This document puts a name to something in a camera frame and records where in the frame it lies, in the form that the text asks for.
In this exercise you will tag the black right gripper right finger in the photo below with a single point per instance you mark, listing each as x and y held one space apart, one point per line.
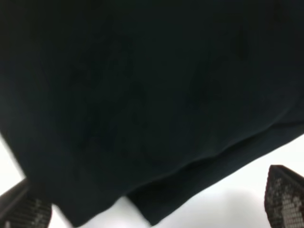
284 198

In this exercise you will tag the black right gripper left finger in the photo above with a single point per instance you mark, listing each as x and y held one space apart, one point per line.
20 208

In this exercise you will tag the black short sleeve shirt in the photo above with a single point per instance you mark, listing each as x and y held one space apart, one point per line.
155 100

